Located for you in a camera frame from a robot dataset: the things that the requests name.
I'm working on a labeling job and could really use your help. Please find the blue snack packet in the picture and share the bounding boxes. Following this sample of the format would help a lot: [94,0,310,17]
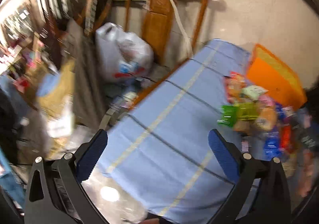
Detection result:
[263,127,282,161]

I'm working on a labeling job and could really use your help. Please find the round bread packet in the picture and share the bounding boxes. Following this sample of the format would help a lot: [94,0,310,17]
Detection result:
[256,107,277,131]

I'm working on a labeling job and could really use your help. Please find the green snack packet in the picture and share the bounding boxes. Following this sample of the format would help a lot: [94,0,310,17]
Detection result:
[217,105,238,127]

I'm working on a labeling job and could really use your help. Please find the yellow snack packet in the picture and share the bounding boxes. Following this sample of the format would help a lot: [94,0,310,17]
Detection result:
[237,102,260,120]

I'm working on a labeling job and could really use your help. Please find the blue striped tablecloth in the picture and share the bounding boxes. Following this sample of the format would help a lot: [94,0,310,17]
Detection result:
[84,39,251,223]

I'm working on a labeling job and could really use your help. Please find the orange red snack packet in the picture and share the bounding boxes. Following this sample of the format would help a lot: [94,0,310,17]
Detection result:
[224,71,246,104]

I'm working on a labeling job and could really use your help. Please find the orange cardboard box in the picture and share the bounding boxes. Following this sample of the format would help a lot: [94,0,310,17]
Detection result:
[246,44,307,111]

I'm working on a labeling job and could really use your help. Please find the white plastic shopping bag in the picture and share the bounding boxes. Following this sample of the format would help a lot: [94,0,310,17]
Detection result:
[95,23,154,83]

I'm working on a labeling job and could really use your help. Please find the carved light wooden chair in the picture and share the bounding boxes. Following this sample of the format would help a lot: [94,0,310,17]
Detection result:
[124,0,209,65]

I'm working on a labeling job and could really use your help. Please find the white power cable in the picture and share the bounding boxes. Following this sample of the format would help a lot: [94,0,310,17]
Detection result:
[160,0,195,59]

